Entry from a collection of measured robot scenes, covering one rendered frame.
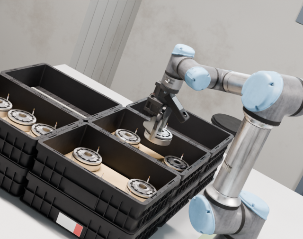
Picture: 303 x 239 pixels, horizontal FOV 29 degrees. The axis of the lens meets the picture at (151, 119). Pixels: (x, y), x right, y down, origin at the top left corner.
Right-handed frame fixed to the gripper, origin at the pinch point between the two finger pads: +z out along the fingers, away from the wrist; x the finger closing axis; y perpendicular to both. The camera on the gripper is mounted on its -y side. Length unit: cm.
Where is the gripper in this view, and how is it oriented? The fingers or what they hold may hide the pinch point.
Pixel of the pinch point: (155, 136)
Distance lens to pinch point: 217.7
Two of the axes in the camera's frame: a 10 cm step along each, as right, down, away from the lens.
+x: -4.2, 2.3, -8.8
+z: -3.4, 8.6, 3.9
